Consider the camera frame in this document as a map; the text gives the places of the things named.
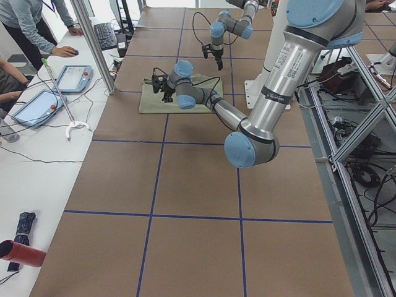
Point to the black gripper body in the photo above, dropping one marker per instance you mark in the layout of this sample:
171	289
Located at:
168	91
216	52

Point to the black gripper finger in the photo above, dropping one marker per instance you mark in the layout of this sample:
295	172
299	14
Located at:
219	62
205	51
167	99

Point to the olive green long-sleeve shirt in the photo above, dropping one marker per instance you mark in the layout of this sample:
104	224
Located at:
151	103

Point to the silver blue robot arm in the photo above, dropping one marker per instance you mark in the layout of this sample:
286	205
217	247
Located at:
226	23
311	26

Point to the black computer keyboard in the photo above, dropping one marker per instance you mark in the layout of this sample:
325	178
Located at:
105	35

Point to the upper blue teach pendant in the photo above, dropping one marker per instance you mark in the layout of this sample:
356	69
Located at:
74	79

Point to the blue teach pendant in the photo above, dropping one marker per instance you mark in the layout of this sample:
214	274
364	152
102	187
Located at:
39	109
74	79

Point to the white grabber reaching tool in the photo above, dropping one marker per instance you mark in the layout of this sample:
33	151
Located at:
74	124

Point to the lower blue teach pendant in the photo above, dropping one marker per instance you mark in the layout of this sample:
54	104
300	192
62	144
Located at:
39	109

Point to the seated person at left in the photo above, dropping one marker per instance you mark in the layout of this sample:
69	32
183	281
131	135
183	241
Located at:
13	83

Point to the standing person grey shirt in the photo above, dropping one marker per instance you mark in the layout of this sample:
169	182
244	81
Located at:
24	22

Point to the dark blue folded umbrella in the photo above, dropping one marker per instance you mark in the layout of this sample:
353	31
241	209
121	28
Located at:
22	233

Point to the red cylindrical bottle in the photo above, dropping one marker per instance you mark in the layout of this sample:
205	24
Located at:
22	254

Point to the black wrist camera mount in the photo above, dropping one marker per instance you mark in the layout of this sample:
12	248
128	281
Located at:
158	83

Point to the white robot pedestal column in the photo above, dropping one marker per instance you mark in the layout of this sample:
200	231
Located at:
276	42

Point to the aluminium frame post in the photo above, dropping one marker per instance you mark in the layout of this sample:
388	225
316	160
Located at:
93	44

